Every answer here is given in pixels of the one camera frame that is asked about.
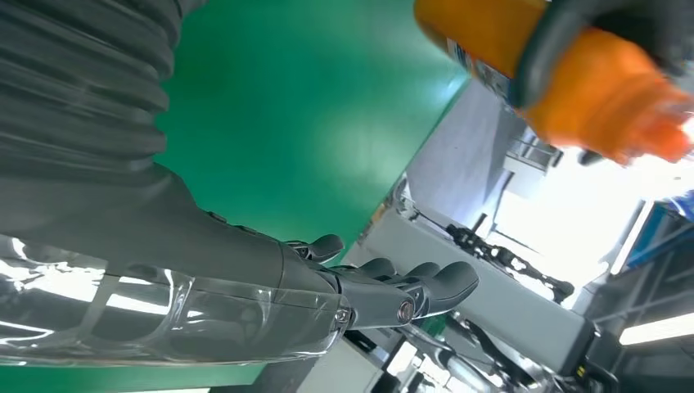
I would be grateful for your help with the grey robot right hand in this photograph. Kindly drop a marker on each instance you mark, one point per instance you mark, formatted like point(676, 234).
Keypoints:
point(190, 282)

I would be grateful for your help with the black jointed rod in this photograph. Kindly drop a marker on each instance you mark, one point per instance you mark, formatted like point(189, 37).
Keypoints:
point(509, 260)

